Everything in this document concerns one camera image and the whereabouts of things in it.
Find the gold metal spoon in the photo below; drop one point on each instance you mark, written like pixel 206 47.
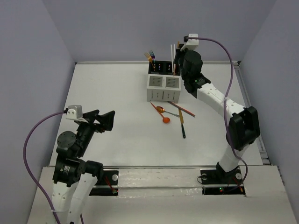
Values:
pixel 162 110

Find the orange plastic spoon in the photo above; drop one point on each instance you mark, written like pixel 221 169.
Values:
pixel 166 120

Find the yellow black handled knife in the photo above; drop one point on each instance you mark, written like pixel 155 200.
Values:
pixel 182 123

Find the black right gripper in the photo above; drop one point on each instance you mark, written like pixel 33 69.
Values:
pixel 179 53

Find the amber plastic fork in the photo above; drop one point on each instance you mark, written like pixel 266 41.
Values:
pixel 150 59

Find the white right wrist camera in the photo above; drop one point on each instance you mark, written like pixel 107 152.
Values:
pixel 191 42

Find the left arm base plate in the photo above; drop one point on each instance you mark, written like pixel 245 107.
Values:
pixel 108 185

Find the black utensil caddy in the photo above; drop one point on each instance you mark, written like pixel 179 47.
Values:
pixel 162 68

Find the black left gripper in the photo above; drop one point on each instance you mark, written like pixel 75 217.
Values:
pixel 94 122

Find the orange red chopstick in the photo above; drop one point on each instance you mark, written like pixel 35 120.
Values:
pixel 182 109

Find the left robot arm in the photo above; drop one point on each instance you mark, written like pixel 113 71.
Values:
pixel 74 178

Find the iridescent rainbow metal fork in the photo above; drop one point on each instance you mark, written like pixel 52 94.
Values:
pixel 152 55

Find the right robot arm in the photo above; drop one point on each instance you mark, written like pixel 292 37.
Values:
pixel 241 123

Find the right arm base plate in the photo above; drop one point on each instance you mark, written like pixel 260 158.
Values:
pixel 214 184

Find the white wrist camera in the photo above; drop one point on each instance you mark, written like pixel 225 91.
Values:
pixel 74 112
pixel 191 42

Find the white utensil caddy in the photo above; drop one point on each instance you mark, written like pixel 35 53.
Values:
pixel 163 88

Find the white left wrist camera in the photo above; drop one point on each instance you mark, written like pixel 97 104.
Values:
pixel 74 112

